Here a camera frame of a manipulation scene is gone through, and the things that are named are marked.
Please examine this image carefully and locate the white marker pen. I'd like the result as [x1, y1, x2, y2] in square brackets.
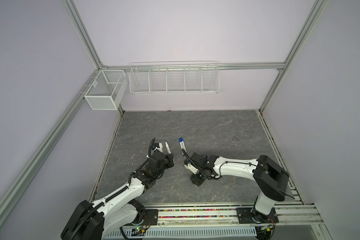
[165, 142, 171, 154]
[179, 138, 186, 152]

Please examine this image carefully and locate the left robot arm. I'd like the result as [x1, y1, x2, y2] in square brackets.
[61, 151, 174, 240]

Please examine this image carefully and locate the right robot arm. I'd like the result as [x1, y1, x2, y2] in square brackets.
[182, 150, 290, 216]

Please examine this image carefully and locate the white mesh box basket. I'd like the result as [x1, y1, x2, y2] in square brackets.
[85, 70, 128, 111]

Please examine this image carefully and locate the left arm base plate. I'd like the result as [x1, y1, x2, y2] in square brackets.
[125, 209, 159, 226]

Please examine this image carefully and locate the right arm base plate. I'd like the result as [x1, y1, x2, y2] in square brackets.
[236, 207, 279, 224]

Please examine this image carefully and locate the white wire wall basket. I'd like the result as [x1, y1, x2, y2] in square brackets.
[130, 61, 220, 94]

